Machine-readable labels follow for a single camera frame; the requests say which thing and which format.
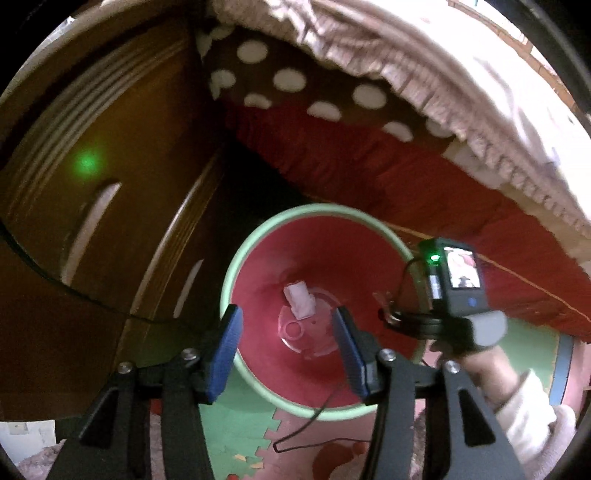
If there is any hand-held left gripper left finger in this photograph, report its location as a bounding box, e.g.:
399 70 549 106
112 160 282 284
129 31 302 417
46 304 245 480

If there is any pink fluffy cloth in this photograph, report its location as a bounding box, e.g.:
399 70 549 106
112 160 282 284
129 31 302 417
11 438 70 480

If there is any green pink foam mat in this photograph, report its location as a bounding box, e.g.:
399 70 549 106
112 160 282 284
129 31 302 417
148 318 578 480

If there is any cream bed sheet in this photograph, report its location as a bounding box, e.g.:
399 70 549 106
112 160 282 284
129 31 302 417
445 136 591 259

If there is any pink checked quilt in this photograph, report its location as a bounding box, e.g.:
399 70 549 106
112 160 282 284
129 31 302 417
208 0 591 241

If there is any brown polka dot blanket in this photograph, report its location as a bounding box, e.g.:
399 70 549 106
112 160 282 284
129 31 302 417
194 23 462 144

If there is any black cable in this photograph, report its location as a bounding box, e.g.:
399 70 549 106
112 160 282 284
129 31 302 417
0 222 199 326
273 256 428 455

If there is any white tissue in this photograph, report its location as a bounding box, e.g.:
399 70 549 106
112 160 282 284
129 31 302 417
283 278 317 320

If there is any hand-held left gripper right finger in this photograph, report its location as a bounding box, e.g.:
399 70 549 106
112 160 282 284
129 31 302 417
331 305 527 480

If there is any brown wooden nightstand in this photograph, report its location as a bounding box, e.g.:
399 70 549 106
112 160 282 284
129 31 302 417
0 18 241 421

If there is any person's right hand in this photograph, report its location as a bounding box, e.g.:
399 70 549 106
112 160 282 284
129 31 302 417
426 339 529 409

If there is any red waste bin green rim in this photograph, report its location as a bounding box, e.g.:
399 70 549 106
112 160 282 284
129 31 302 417
220 203 428 422

